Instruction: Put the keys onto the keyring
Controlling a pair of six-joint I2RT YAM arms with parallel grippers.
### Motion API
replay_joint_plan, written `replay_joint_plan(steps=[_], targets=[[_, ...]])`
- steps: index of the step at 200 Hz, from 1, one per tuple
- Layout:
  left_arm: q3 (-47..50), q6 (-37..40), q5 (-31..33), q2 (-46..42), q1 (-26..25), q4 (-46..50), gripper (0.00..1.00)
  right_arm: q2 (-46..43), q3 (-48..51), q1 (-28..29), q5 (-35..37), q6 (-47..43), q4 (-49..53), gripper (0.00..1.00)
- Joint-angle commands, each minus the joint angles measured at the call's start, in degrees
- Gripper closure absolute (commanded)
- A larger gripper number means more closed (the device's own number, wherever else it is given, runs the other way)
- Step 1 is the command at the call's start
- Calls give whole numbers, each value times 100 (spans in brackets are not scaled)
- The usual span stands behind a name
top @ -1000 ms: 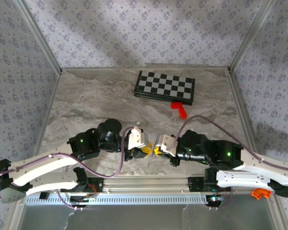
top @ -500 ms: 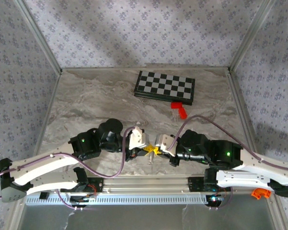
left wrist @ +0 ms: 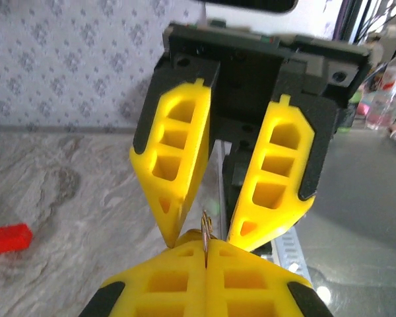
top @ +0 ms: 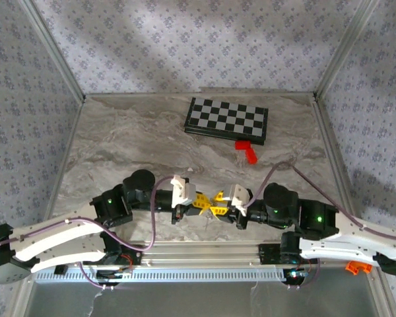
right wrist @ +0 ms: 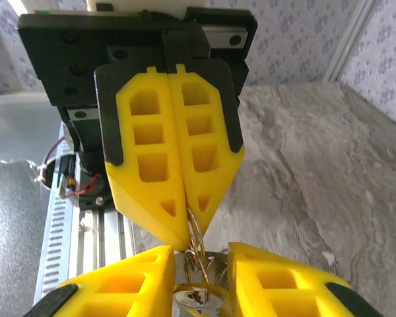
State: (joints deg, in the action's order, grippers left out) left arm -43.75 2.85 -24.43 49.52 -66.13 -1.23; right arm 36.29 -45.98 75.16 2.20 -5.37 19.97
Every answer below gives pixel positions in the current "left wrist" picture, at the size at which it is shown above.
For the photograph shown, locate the small brass key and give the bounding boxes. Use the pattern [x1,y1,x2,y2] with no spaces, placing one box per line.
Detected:
[184,210,215,267]

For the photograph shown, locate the red plastic block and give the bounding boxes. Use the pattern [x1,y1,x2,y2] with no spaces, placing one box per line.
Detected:
[0,223,34,256]

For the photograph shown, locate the clear plastic bottle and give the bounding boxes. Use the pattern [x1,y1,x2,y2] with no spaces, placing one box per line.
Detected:
[365,55,396,131]

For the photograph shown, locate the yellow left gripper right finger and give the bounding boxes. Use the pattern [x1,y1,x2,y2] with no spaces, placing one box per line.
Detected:
[207,238,335,317]

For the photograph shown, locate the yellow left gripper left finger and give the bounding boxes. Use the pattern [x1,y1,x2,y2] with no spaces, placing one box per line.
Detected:
[80,238,208,317]

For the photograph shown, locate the metal plate with holes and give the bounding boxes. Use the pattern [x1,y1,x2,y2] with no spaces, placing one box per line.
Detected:
[272,227,314,289]

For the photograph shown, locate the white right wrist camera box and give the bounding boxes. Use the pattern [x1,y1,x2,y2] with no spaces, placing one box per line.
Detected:
[200,0,300,15]

